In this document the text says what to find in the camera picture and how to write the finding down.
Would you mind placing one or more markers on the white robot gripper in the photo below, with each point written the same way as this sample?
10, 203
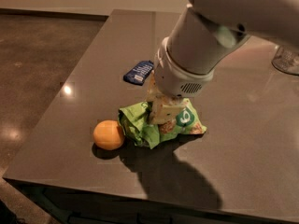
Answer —
174, 78

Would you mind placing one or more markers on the green rice chip bag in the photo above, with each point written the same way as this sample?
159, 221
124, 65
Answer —
134, 120

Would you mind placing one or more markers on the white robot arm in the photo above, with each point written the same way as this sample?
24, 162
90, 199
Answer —
206, 32

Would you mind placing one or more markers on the blue snack wrapper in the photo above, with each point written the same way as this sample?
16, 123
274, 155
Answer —
139, 73

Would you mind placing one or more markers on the orange fruit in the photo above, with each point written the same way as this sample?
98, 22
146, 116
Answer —
108, 135

